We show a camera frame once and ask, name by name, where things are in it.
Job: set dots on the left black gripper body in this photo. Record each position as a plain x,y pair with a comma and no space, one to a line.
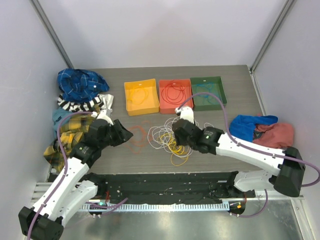
103,143

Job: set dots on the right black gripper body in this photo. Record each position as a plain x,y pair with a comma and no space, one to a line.
191,144

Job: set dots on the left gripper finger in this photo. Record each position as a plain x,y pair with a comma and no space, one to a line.
118,127
116,140

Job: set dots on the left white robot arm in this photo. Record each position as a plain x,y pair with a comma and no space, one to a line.
74,186

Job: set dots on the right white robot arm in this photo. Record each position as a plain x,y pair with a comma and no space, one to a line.
278,168

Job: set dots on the yellow plaid shirt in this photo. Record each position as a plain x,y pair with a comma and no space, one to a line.
70,133

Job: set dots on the black white striped cloth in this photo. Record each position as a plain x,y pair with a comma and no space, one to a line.
100,102

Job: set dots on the yellow plastic bin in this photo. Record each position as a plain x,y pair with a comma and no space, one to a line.
141,97

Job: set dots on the blue cloth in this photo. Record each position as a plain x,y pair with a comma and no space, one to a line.
243,126

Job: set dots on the red plastic bin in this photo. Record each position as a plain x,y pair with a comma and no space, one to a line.
172,93

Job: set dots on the teal cloth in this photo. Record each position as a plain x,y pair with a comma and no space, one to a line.
58,115

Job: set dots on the blue plaid shirt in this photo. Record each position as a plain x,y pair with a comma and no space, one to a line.
80,85

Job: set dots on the salmon pink cloth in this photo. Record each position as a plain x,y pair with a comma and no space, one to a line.
277,135

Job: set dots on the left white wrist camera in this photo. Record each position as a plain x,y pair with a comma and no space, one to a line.
102,115

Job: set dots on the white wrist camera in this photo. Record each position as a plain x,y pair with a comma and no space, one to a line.
102,115
185,113

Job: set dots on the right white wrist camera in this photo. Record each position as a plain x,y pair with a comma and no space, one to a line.
185,113

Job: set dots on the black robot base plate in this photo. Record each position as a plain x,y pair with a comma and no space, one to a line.
168,188

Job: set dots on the white slotted cable duct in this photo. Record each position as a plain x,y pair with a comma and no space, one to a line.
224,206

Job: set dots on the left aluminium frame post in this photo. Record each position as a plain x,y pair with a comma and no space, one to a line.
51,32

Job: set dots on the aluminium frame post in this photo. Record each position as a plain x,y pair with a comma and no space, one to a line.
284,12
51,32

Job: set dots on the right aluminium frame post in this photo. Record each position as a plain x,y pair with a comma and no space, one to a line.
284,12

